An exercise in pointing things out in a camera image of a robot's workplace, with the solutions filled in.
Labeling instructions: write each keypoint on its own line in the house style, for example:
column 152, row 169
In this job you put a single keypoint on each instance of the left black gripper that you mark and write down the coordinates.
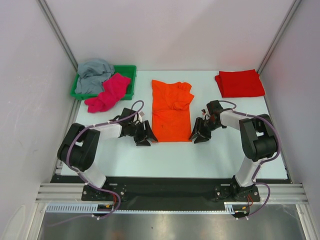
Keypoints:
column 144, row 134

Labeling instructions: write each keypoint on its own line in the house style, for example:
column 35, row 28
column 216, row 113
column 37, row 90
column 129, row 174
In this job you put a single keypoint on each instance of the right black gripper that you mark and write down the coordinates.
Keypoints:
column 202, row 128

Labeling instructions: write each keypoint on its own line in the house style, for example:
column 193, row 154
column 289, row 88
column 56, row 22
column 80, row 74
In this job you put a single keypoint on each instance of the orange t-shirt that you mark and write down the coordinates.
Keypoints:
column 171, row 121

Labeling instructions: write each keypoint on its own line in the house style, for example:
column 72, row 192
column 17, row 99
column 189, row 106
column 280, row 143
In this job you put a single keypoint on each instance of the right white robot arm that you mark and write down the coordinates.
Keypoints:
column 259, row 139

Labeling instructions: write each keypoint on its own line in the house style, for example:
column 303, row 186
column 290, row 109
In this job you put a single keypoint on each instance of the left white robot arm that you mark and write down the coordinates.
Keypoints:
column 79, row 146

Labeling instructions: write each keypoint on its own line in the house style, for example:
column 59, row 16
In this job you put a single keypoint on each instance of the magenta t-shirt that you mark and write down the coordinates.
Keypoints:
column 106, row 99

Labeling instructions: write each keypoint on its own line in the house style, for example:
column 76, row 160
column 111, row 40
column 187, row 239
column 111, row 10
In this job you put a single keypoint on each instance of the green plastic bin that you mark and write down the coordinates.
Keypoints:
column 124, row 75

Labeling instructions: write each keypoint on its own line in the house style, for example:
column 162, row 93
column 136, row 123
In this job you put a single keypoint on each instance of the folded red t-shirt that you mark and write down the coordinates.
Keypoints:
column 239, row 84

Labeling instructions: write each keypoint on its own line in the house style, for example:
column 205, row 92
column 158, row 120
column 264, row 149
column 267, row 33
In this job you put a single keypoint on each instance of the grey t-shirt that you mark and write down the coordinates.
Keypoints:
column 91, row 76

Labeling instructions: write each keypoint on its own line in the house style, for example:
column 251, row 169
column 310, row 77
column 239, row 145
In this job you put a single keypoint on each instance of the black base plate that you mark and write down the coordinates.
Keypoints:
column 168, row 194

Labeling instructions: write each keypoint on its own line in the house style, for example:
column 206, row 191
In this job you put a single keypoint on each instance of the aluminium frame rail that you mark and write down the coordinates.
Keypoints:
column 60, row 193

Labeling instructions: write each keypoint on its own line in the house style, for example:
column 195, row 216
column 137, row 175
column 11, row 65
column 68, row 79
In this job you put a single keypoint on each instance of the aluminium corner post right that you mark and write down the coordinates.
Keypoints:
column 281, row 30

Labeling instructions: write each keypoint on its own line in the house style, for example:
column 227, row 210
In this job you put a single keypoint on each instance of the aluminium corner post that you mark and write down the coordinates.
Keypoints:
column 281, row 30
column 48, row 14

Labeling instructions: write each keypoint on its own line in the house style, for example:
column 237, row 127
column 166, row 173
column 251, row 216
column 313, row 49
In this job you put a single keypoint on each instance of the aluminium corner post left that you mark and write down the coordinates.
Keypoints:
column 48, row 14

